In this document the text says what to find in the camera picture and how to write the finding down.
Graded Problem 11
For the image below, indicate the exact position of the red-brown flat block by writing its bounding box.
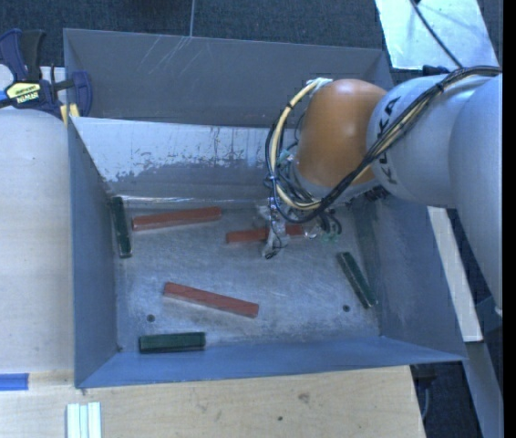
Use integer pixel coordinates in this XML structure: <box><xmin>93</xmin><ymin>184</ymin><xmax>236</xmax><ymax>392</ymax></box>
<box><xmin>225</xmin><ymin>224</ymin><xmax>305</xmax><ymax>246</ymax></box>
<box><xmin>162</xmin><ymin>281</ymin><xmax>261</xmax><ymax>320</ymax></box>
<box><xmin>130</xmin><ymin>205</ymin><xmax>223</xmax><ymax>233</ymax></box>

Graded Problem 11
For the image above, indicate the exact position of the dark green flat block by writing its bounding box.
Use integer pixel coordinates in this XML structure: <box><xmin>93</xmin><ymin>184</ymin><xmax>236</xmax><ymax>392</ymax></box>
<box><xmin>138</xmin><ymin>331</ymin><xmax>208</xmax><ymax>355</ymax></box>
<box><xmin>109</xmin><ymin>195</ymin><xmax>134</xmax><ymax>260</ymax></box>
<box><xmin>335</xmin><ymin>251</ymin><xmax>378</xmax><ymax>310</ymax></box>

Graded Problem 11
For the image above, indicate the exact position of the grey metal bin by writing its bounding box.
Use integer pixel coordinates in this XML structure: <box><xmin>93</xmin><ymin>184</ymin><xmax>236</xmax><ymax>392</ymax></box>
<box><xmin>62</xmin><ymin>27</ymin><xmax>470</xmax><ymax>390</ymax></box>

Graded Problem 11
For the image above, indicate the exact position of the pale wood flat board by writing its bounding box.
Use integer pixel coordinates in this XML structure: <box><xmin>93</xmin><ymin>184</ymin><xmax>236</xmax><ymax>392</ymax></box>
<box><xmin>0</xmin><ymin>106</ymin><xmax>77</xmax><ymax>374</ymax></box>

